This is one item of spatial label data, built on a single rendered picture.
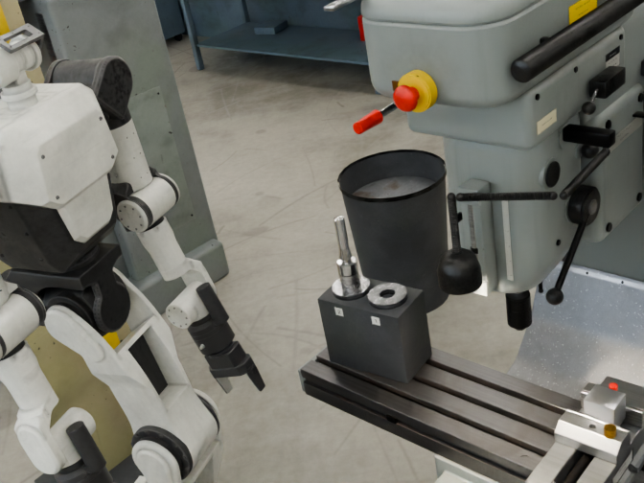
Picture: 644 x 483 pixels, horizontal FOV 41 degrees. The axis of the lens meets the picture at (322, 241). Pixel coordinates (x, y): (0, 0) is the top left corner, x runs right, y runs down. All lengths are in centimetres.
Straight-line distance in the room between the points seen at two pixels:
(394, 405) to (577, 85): 85
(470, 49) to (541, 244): 43
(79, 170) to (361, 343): 78
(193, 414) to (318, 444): 149
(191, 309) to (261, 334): 202
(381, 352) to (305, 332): 192
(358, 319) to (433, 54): 85
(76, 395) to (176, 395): 140
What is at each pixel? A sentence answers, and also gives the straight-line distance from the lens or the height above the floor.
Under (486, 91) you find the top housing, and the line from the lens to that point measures 124.
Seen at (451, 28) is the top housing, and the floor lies 185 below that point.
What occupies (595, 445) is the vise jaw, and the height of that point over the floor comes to 104.
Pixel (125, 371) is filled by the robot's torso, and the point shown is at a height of 124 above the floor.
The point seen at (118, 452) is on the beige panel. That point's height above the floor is 8.
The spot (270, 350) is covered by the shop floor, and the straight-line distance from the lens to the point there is 381.
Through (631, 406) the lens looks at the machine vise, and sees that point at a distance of 175.
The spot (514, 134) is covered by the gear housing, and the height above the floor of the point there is 166.
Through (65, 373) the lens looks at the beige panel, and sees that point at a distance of 314.
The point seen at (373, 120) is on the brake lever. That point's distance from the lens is 135.
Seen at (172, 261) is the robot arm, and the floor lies 132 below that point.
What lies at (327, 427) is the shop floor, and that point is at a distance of 335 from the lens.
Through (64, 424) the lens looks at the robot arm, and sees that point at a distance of 168.
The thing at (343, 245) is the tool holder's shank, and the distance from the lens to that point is 192.
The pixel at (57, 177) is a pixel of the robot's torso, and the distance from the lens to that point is 154.
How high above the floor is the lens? 220
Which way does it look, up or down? 29 degrees down
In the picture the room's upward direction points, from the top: 11 degrees counter-clockwise
